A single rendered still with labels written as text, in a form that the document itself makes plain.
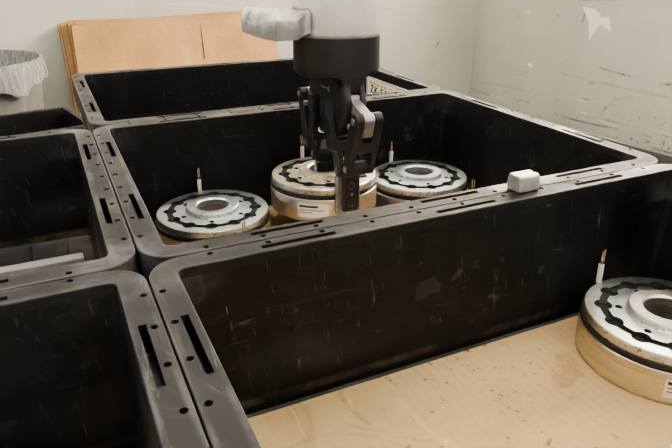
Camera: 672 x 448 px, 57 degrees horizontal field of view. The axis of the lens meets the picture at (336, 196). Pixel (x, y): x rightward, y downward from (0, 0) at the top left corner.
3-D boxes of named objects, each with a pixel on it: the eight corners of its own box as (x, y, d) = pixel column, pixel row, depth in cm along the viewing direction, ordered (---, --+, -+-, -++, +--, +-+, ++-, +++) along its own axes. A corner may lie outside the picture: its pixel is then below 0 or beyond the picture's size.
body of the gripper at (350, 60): (399, 28, 50) (395, 139, 54) (354, 19, 57) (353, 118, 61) (314, 32, 47) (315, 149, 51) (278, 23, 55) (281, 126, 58)
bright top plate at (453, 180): (429, 159, 72) (429, 154, 71) (486, 186, 63) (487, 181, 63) (353, 173, 67) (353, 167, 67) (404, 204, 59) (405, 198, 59)
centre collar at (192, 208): (232, 197, 59) (231, 191, 59) (246, 215, 55) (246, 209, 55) (180, 205, 58) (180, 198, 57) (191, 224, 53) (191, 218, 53)
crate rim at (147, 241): (445, 108, 74) (447, 89, 73) (663, 189, 49) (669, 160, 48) (94, 151, 58) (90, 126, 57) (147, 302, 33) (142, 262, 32)
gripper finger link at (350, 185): (338, 155, 54) (338, 208, 56) (353, 164, 52) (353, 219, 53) (353, 153, 55) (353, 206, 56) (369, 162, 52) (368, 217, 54)
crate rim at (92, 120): (338, 69, 99) (338, 54, 98) (445, 108, 74) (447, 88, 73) (73, 91, 83) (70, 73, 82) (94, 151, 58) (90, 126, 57)
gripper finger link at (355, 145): (350, 111, 49) (337, 165, 53) (359, 125, 48) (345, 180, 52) (380, 108, 50) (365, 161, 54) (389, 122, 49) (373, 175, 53)
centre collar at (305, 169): (335, 162, 63) (335, 156, 63) (357, 176, 59) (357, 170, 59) (290, 168, 61) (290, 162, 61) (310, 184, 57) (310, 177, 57)
